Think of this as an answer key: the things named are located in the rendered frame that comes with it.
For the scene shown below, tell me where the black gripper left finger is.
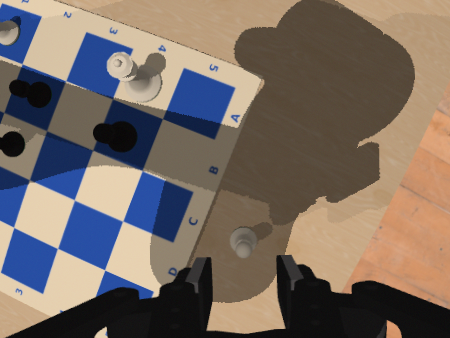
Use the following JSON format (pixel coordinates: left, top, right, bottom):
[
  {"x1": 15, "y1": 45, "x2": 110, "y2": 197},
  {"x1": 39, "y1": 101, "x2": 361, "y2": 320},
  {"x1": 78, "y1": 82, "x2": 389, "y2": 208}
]
[{"x1": 5, "y1": 257, "x2": 213, "y2": 338}]

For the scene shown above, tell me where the blue and cream chessboard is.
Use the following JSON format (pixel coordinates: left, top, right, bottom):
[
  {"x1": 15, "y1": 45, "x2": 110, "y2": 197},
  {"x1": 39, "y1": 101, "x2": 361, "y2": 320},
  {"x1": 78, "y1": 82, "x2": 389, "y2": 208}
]
[{"x1": 0, "y1": 0, "x2": 263, "y2": 317}]

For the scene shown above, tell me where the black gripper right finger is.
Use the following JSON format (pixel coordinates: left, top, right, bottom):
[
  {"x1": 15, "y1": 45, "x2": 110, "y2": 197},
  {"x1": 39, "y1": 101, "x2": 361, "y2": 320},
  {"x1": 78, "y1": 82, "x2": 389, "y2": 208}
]
[{"x1": 276, "y1": 255, "x2": 450, "y2": 338}]

